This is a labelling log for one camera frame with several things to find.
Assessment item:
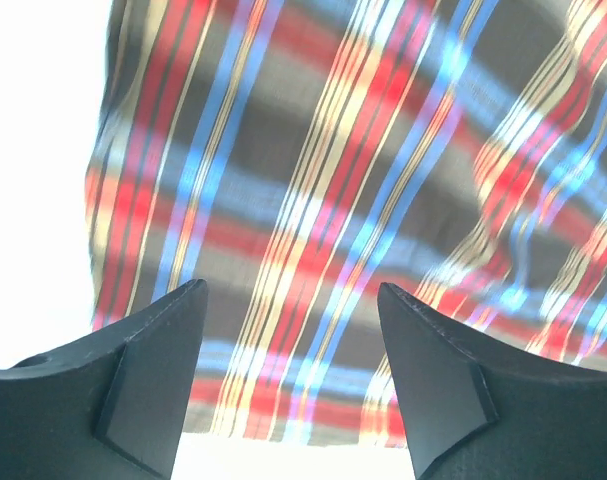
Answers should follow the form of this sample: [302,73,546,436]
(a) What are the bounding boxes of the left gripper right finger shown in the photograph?
[377,283,607,479]

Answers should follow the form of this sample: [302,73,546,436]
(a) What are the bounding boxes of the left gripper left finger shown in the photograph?
[0,280,208,479]

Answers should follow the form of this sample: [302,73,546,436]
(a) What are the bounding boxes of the plaid long sleeve shirt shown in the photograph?
[86,0,607,447]

